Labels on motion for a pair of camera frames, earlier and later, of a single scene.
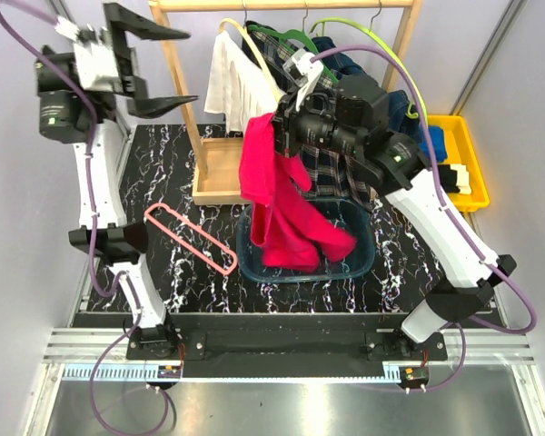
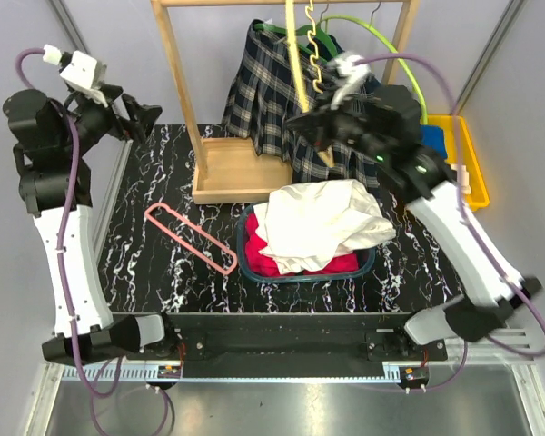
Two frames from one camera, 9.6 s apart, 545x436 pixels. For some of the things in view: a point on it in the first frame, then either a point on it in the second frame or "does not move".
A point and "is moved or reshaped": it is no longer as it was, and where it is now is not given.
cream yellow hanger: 277,91 -> 299,68
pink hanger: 185,246 does not move
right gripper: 285,124 -> 316,125
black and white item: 454,178 does not move
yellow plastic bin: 461,150 does not move
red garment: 295,232 -> 262,263
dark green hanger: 292,33 -> 320,34
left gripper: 133,88 -> 143,115
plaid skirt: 332,173 is moved or reshaped
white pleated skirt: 237,89 -> 307,225
